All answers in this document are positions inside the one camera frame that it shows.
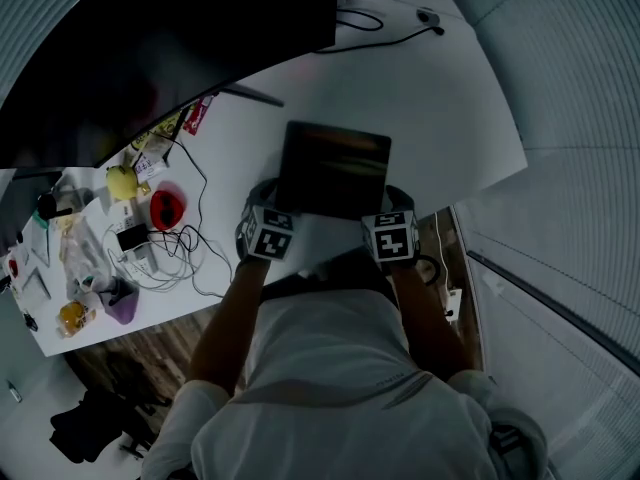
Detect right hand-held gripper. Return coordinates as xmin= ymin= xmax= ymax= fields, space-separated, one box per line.
xmin=360 ymin=185 xmax=421 ymax=269

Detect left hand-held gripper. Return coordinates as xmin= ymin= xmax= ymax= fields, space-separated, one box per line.
xmin=235 ymin=177 xmax=296 ymax=265

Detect person's left forearm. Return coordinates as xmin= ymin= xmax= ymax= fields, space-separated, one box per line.
xmin=187 ymin=256 xmax=272 ymax=397

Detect person's right forearm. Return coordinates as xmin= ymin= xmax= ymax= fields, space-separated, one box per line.
xmin=388 ymin=262 xmax=477 ymax=385

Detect red round object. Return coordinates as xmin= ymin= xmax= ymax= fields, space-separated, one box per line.
xmin=149 ymin=181 xmax=188 ymax=233

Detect white power strip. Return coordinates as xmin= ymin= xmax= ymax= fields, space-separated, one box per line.
xmin=106 ymin=201 xmax=160 ymax=275

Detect black monitor stand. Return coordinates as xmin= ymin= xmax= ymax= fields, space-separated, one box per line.
xmin=218 ymin=81 xmax=286 ymax=109

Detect colourful snack packets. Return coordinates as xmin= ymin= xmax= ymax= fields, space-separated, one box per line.
xmin=129 ymin=94 xmax=217 ymax=180

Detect yellow round toy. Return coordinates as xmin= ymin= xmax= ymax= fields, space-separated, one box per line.
xmin=104 ymin=163 xmax=141 ymax=202

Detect purple pouch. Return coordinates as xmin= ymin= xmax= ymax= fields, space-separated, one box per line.
xmin=96 ymin=275 xmax=142 ymax=326

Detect person's white shirt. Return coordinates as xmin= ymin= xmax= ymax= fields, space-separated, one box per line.
xmin=141 ymin=287 xmax=550 ymax=480

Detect clear plastic bag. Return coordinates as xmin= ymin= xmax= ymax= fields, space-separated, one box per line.
xmin=58 ymin=216 xmax=110 ymax=295

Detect bag of orange snacks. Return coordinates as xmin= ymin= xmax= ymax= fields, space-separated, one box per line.
xmin=55 ymin=299 xmax=97 ymax=339

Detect large black curved monitor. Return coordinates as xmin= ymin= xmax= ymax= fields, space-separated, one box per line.
xmin=0 ymin=0 xmax=401 ymax=170

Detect black cup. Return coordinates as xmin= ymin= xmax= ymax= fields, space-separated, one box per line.
xmin=36 ymin=192 xmax=75 ymax=222

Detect white keyboard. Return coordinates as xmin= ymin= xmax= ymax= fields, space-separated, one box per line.
xmin=22 ymin=266 xmax=53 ymax=303

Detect black office chair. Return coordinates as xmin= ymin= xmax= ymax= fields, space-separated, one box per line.
xmin=48 ymin=386 xmax=172 ymax=465

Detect white floor cable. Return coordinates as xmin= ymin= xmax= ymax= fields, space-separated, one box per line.
xmin=432 ymin=209 xmax=453 ymax=295

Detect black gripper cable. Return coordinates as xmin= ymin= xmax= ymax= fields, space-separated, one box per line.
xmin=415 ymin=253 xmax=444 ymax=287

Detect white wall plug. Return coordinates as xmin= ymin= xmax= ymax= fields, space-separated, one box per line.
xmin=445 ymin=288 xmax=464 ymax=324

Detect tangled white cables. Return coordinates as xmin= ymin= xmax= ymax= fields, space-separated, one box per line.
xmin=102 ymin=222 xmax=236 ymax=300

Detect thin black desk cable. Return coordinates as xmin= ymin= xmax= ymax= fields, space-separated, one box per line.
xmin=313 ymin=6 xmax=446 ymax=56

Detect black strap buckle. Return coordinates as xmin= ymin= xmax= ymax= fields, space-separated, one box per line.
xmin=486 ymin=421 xmax=525 ymax=458

